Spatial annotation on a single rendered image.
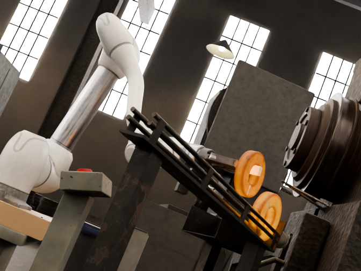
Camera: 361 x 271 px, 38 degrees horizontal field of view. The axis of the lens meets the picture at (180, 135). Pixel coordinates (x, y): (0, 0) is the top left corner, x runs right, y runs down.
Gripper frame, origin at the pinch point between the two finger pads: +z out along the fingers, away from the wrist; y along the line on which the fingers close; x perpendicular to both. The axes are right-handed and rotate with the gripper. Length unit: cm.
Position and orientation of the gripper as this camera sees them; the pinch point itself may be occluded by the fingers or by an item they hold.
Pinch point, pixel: (251, 169)
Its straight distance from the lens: 178.2
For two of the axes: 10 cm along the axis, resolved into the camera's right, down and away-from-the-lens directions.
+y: -5.0, -3.7, -7.9
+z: 8.0, 1.6, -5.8
